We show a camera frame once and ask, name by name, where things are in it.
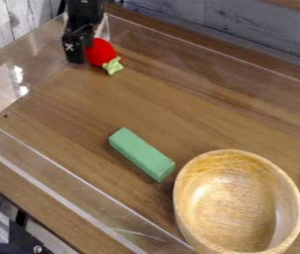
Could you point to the clear acrylic corner bracket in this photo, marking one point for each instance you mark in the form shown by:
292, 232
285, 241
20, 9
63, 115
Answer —
102, 31

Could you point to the wooden oval bowl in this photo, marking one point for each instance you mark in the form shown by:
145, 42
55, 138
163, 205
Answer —
236, 204

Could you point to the red plush strawberry toy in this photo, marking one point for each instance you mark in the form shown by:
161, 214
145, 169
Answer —
100, 55

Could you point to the green rectangular block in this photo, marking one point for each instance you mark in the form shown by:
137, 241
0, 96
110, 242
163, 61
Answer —
145, 156

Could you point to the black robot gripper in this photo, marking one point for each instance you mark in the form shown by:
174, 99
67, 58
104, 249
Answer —
84, 16

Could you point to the black clamp with bolt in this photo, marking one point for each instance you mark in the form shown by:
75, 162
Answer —
24, 241

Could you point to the clear acrylic front wall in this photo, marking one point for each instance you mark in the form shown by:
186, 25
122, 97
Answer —
92, 221

